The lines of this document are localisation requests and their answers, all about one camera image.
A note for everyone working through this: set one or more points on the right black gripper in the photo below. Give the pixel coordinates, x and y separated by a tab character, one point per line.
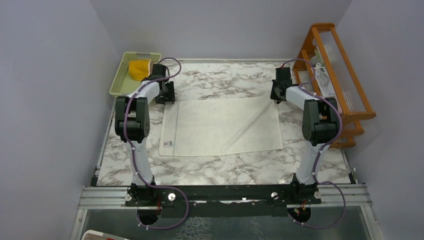
273	95

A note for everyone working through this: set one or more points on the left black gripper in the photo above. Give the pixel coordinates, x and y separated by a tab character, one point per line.
169	97

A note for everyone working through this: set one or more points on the brown yellow bear towel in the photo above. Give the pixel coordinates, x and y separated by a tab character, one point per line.
138	70

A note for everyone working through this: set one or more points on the cream white towel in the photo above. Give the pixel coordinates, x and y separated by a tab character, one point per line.
218	127

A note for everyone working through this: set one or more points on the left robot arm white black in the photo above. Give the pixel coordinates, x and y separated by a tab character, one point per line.
132	125

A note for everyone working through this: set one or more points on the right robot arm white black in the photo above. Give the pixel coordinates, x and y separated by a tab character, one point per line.
320	127

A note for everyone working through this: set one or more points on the white packaged item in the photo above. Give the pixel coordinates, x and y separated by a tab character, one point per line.
324	82

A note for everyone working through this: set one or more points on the green plastic basket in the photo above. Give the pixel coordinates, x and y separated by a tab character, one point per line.
122	84

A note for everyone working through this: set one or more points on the orange wooden rack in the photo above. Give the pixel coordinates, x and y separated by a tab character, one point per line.
322	45

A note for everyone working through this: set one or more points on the red white box corner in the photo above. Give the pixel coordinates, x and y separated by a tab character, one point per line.
97	235

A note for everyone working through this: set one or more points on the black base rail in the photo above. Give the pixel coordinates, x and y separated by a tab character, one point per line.
215	201

